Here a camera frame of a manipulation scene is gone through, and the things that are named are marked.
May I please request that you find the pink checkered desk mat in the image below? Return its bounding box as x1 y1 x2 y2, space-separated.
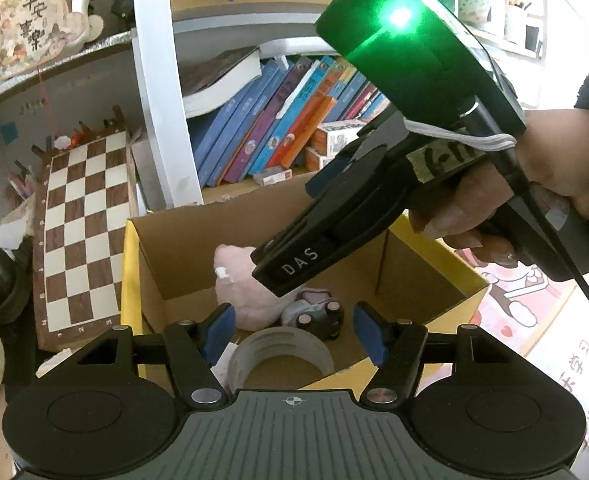
457 247 589 480

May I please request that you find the row of colourful books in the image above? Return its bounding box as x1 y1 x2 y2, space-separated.
194 55 390 188

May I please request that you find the white elastic cord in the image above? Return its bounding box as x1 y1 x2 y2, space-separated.
403 119 516 152

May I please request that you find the thick dark-covered book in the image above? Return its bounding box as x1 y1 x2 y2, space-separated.
180 46 264 117

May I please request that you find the white square pen holder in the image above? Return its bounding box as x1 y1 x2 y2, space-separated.
504 2 527 46

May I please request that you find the grey toy car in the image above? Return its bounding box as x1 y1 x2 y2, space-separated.
280 287 346 342

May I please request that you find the yellow cardboard box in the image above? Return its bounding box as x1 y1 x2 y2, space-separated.
120 199 490 381

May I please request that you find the rabbit decor plaque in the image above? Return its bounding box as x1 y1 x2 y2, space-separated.
0 0 102 81

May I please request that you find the small black cube holder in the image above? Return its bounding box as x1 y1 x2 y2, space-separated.
524 25 545 53

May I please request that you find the white flat board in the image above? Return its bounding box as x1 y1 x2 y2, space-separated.
259 37 340 58

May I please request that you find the white bookshelf frame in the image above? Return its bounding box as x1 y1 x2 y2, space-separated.
129 0 545 208

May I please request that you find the pink plush toy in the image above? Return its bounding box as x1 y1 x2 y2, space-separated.
214 244 295 332

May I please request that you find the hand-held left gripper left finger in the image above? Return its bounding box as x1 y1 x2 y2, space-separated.
76 303 236 409

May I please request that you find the person's right hand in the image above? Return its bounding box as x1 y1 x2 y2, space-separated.
408 107 589 268

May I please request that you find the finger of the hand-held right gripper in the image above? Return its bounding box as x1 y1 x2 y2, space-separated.
251 160 410 297
305 110 405 201

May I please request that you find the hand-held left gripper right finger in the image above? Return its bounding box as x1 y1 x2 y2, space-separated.
351 301 516 408

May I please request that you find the brown white chessboard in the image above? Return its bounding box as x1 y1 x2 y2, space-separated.
32 130 140 353

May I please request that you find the clear tape roll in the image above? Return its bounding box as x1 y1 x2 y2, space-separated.
227 326 335 391

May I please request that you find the small white red box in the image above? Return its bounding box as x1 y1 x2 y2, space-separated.
253 167 293 186

